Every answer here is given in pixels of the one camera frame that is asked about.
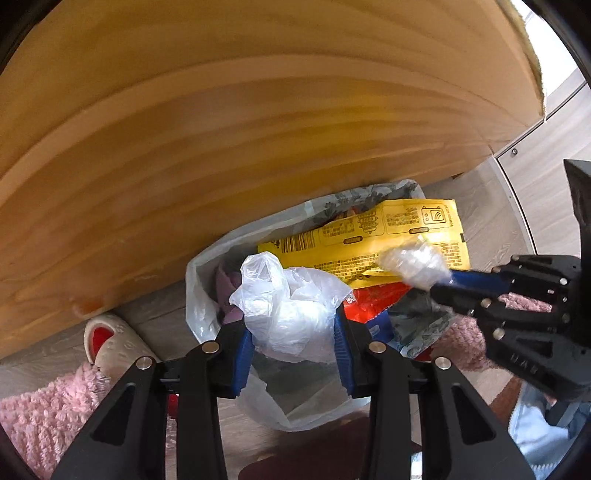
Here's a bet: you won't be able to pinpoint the large red snack bag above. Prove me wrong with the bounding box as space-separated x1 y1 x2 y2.
344 281 414 324

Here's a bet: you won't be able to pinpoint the yellow snack packet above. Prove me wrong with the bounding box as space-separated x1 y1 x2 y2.
256 198 472 284

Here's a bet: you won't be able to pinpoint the cream slipper red lining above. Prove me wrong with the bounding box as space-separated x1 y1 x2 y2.
83 311 162 370

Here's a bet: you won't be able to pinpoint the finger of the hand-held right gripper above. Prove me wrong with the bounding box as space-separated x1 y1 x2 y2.
429 283 509 320
450 268 514 296

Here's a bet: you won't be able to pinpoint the clear plastic wrap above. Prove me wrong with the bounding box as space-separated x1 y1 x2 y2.
379 240 453 289

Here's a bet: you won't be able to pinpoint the beige door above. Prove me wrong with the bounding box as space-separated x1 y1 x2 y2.
494 69 591 259

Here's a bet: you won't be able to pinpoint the knotted purple cloth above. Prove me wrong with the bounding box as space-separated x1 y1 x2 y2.
215 265 247 324

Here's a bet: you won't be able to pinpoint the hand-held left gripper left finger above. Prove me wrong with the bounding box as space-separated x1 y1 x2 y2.
51 318 254 480

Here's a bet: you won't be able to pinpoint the person's light blue pyjamas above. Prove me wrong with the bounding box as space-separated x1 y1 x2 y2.
508 383 591 469

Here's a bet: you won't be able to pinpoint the pink fluffy rug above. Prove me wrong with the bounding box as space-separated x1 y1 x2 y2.
416 291 555 374

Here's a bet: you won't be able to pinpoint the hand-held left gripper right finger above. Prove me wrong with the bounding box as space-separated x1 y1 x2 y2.
333 305 536 480

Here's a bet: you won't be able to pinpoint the white plastic bag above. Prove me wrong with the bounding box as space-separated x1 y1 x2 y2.
228 252 354 363

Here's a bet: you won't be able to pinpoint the translucent plastic bin bag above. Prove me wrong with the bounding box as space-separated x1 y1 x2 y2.
185 179 462 432

